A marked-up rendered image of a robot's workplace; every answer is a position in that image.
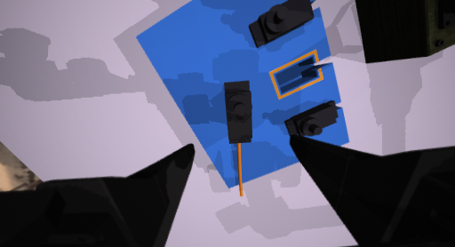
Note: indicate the blue flat panel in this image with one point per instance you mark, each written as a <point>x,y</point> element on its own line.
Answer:
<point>272,43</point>

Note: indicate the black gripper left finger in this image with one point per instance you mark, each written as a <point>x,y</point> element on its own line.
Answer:
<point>143,205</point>

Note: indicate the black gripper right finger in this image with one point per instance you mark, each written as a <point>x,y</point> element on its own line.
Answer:
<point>369,192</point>

